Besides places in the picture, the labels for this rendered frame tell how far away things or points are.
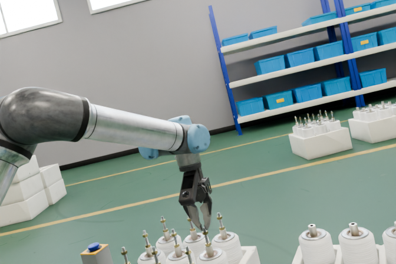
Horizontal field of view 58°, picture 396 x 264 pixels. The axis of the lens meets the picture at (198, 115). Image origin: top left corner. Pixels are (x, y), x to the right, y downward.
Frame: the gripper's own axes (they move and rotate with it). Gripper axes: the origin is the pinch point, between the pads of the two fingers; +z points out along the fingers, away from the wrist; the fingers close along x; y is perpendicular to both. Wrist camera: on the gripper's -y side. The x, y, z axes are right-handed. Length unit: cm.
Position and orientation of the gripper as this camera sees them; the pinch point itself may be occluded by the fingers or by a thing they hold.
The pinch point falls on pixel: (203, 227)
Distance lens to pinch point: 117.2
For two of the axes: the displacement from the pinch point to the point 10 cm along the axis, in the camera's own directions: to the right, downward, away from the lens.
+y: 2.6, -1.3, 9.6
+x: -9.4, 2.1, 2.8
